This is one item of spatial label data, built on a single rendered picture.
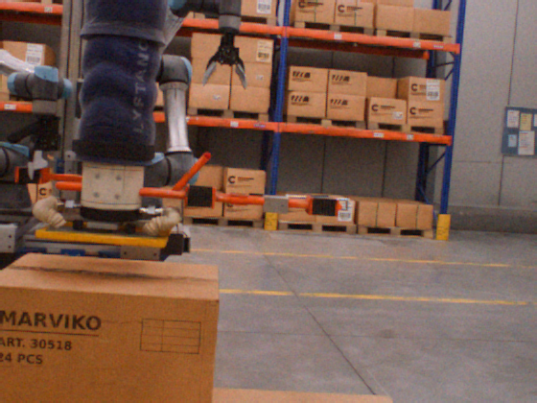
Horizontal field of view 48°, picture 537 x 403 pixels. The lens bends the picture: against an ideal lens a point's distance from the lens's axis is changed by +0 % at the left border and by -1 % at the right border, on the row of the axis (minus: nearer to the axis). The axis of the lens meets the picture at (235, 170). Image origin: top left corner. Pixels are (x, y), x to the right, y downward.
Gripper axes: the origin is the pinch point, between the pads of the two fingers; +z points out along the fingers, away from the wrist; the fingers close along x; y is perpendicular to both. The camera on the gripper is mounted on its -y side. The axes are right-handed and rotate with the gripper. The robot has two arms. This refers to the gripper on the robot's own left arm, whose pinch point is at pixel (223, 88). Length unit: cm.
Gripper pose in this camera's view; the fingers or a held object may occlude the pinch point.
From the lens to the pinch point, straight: 213.3
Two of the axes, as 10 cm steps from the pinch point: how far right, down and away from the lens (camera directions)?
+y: 1.2, 0.7, -9.9
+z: -0.8, 10.0, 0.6
